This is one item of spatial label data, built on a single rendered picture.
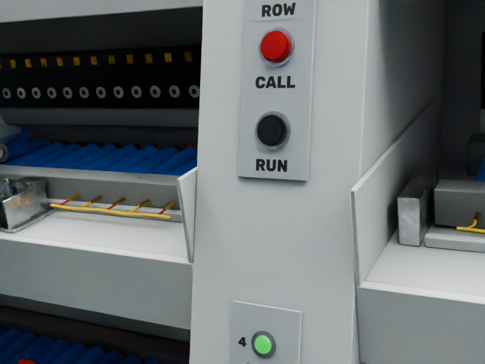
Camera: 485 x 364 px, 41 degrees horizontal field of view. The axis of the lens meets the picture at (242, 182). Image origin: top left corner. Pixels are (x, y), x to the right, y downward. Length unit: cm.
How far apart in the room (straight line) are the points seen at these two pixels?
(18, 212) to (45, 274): 5
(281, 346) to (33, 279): 19
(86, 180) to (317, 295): 20
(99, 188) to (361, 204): 21
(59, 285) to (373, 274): 21
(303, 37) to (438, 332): 16
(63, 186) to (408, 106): 25
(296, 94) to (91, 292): 19
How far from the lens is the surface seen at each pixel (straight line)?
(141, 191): 44
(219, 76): 36
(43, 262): 44
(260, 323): 35
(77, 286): 43
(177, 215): 42
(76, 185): 47
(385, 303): 33
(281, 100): 33
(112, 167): 50
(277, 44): 34
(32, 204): 48
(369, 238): 33
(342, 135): 32
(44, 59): 66
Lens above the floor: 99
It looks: 2 degrees down
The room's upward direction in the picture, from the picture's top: 2 degrees clockwise
